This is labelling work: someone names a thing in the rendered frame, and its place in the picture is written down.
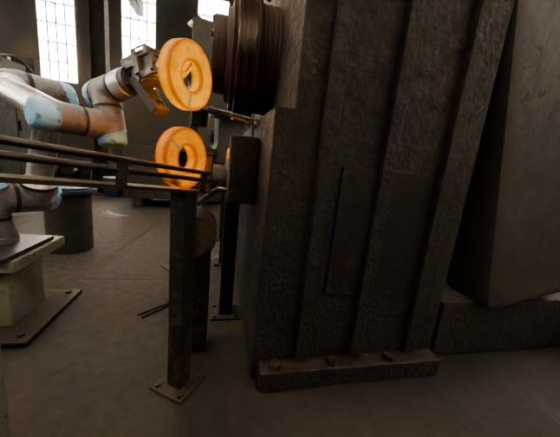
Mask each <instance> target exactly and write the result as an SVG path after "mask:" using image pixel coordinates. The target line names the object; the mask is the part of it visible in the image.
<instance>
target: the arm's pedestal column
mask: <svg viewBox="0 0 560 437"><path fill-rule="evenodd" d="M81 293H82V289H44V284H43V274H42V258H39V259H37V260H36V261H35V262H33V263H31V264H29V265H27V266H25V267H23V268H22V269H21V270H19V271H17V272H15V273H0V346H1V349H12V348H27V347H28V346H29V345H30V344H31V343H32V342H33V341H34V340H35V339H36V338H37V337H38V336H39V335H40V334H41V333H42V332H43V331H44V330H45V329H46V328H47V327H48V326H49V325H50V324H51V323H52V322H53V321H54V320H55V319H56V318H57V317H58V316H59V315H60V314H61V313H62V312H63V311H64V310H65V309H66V308H67V307H68V306H69V305H70V304H71V303H72V302H74V300H75V299H76V298H77V297H78V296H80V294H81Z"/></svg>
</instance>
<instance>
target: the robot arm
mask: <svg viewBox="0 0 560 437"><path fill-rule="evenodd" d="M140 47H142V49H140V50H138V51H135V50H136V49H138V48H140ZM130 52H131V55H129V56H127V57H124V58H122V59H120V63H121V68H116V69H114V70H112V71H110V72H108V73H106V74H105V75H101V76H99V77H95V78H93V79H91V80H90V81H89V82H87V83H85V84H84V85H83V87H82V95H83V97H84V99H85V100H86V102H87V104H88V105H90V106H91V107H93V108H85V107H81V106H79V101H78V97H77V94H76V92H75V90H74V89H73V88H72V87H71V86H70V85H68V84H67V83H64V82H59V81H58V80H52V79H49V78H46V77H42V76H39V75H33V74H30V73H26V72H23V71H21V70H17V69H12V68H0V104H3V105H4V106H7V107H11V108H15V109H17V110H18V111H20V112H22V113H23V114H24V117H25V120H26V121H27V123H28V125H29V126H30V127H31V130H30V137H29V139H30V140H35V141H40V142H45V143H50V144H55V145H60V141H61V137H62V133H63V134H75V135H81V136H87V137H94V138H97V140H98V143H99V145H100V146H101V147H108V148H118V147H124V146H125V145H126V144H127V130H126V123H125V117H124V112H123V105H122V102H123V101H126V100H128V99H131V98H133V97H135V96H137V95H139V96H140V98H141V99H142V100H143V101H144V102H145V104H146V105H147V107H148V108H149V110H150V111H151V113H152V114H157V115H162V116H167V114H168V113H169V108H168V107H167V106H166V104H165V103H164V102H163V101H162V99H161V98H160V96H159V95H158V93H157V92H156V91H155V88H157V89H162V87H161V85H160V79H159V74H158V59H159V55H160V51H159V50H157V49H155V48H153V47H151V46H149V45H148V46H147V45H146V43H145V42H144V43H142V44H141V45H139V46H137V47H135V48H133V49H130ZM28 153H29V154H35V155H42V156H49V157H55V158H57V156H58V153H51V152H46V151H40V150H34V149H29V151H28ZM55 167H56V166H53V165H45V164H37V163H30V162H27V164H26V171H25V174H24V175H32V176H43V177H54V176H55ZM61 202H62V189H61V187H60V186H45V185H29V184H12V183H0V246H1V245H10V244H13V243H15V242H17V241H19V240H20V233H19V232H18V230H17V228H16V226H15V224H14V222H13V219H12V213H15V212H46V211H50V210H55V209H56V208H57V207H58V206H59V205H60V204H61Z"/></svg>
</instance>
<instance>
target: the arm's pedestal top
mask: <svg viewBox="0 0 560 437"><path fill-rule="evenodd" d="M64 244H65V240H64V236H54V239H53V240H51V241H49V242H48V243H46V244H44V245H41V246H39V247H37V248H35V249H34V250H32V251H29V252H27V253H25V254H23V255H22V256H20V257H18V258H15V259H13V260H11V261H9V262H8V263H6V264H0V273H15V272H17V271H19V270H21V269H22V268H23V267H25V266H27V265H29V264H31V263H33V262H35V261H36V260H37V259H39V258H41V257H43V256H45V255H47V254H48V253H50V252H52V251H53V250H55V249H57V248H59V247H60V246H62V245H64Z"/></svg>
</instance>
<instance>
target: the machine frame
mask: <svg viewBox="0 0 560 437"><path fill-rule="evenodd" d="M264 3H266V4H270V5H272V6H273V5H274V6H277V7H280V8H281V9H282V13H283V40H282V51H281V59H280V65H279V71H278V78H277V86H276V91H275V94H274V98H273V102H272V105H271V108H270V111H269V112H268V113H267V114H266V115H260V114H255V117H254V118H255V119H258V120H259V122H257V121H254V124H256V125H257V127H253V126H252V127H250V128H249V129H248V130H247V131H246V132H244V135H249V136H256V137H258V138H259V155H258V160H257V181H256V192H255V201H254V203H253V204H239V214H238V237H237V249H236V262H235V272H236V279H237V285H238V296H239V302H240V309H241V315H242V321H243V327H244V339H245V345H246V351H247V358H248V364H249V370H250V377H251V378H257V386H258V390H259V392H268V391H278V390H286V389H295V388H312V387H321V386H330V385H339V384H348V383H357V382H373V381H383V380H392V379H400V378H409V377H418V376H427V375H437V373H438V369H439V366H440V359H439V358H438V357H437V356H436V355H435V354H434V353H433V352H432V351H431V350H430V349H429V347H430V343H431V340H432V336H433V330H434V326H435V323H436V319H437V315H438V312H439V308H440V301H441V298H442V294H443V290H444V287H445V283H446V277H447V273H448V270H449V266H450V263H451V259H452V255H453V248H454V245H455V241H456V237H457V234H458V230H459V224H460V220H461V217H462V213H463V210H464V206H465V202H466V195H467V192H468V188H469V185H470V181H471V177H472V171H473V168H474V164H475V160H476V157H477V153H478V150H479V143H480V139H481V134H482V131H483V127H484V124H485V117H486V113H487V109H488V106H489V102H490V99H491V95H492V89H493V85H494V82H495V78H496V74H497V71H498V64H499V60H500V56H501V53H502V49H503V46H504V42H505V36H506V32H507V29H508V25H509V21H510V18H511V11H512V7H513V4H514V0H271V2H270V3H269V2H268V1H267V0H264Z"/></svg>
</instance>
